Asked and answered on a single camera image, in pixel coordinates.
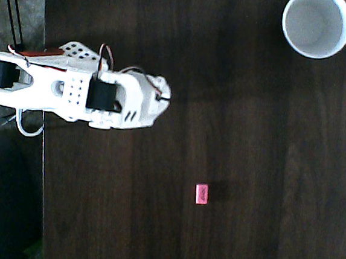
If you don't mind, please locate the pink eraser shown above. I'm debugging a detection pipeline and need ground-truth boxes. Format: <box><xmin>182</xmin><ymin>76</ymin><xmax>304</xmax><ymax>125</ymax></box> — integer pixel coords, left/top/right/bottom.
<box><xmin>194</xmin><ymin>182</ymin><xmax>210</xmax><ymax>206</ymax></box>

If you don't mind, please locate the white cup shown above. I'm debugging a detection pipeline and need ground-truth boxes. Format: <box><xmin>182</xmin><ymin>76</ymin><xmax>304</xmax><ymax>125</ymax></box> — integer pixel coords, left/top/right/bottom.
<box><xmin>278</xmin><ymin>0</ymin><xmax>346</xmax><ymax>62</ymax></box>

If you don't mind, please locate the red clamp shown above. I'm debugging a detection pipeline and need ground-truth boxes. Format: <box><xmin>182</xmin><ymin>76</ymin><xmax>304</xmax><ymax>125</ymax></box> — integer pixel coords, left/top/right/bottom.
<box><xmin>16</xmin><ymin>45</ymin><xmax>64</xmax><ymax>60</ymax></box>

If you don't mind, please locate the red white servo wire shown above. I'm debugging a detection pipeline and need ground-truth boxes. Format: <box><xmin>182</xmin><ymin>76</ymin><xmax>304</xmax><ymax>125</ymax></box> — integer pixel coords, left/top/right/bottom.
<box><xmin>97</xmin><ymin>42</ymin><xmax>116</xmax><ymax>74</ymax></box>

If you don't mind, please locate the white perforated base plate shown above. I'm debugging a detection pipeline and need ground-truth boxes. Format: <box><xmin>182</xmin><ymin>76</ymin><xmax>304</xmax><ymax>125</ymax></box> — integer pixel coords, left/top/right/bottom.
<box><xmin>57</xmin><ymin>39</ymin><xmax>111</xmax><ymax>71</ymax></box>

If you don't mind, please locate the white cable loop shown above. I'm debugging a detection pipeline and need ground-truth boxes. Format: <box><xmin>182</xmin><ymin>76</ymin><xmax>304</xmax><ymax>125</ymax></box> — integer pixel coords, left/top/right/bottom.
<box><xmin>13</xmin><ymin>108</ymin><xmax>46</xmax><ymax>139</ymax></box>

